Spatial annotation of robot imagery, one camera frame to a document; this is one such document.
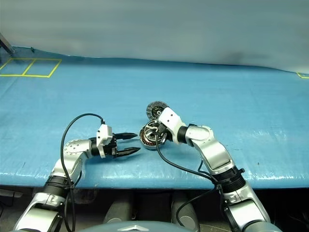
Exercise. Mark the blue plastic table cover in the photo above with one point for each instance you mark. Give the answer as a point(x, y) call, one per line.
point(72, 101)

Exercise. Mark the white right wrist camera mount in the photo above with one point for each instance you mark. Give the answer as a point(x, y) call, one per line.
point(171, 118)

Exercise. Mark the grey metal bracket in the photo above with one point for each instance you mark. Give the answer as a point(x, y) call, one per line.
point(7, 44)

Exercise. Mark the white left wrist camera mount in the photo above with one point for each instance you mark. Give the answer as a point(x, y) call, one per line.
point(103, 135)

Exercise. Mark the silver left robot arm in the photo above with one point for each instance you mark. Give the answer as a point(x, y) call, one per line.
point(72, 149)

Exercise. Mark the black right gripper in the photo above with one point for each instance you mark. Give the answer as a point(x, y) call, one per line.
point(164, 135)

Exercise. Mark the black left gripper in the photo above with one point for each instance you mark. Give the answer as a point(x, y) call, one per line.
point(112, 146)

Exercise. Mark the grey-blue robot torso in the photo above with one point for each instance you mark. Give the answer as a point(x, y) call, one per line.
point(135, 228)

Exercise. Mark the pale grey backdrop sheet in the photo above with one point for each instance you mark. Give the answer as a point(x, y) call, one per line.
point(154, 26)

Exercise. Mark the round silver rotor disc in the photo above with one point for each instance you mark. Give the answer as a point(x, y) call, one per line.
point(152, 108)

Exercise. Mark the round motor housing copper windings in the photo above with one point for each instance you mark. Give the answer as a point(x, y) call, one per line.
point(144, 143)

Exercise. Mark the grey rounded shape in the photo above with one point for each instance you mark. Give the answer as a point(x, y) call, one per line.
point(118, 212)
point(186, 212)

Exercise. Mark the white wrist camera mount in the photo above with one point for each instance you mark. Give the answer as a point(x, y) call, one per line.
point(103, 135)
point(171, 118)

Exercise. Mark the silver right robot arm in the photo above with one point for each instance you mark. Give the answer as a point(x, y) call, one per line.
point(214, 152)

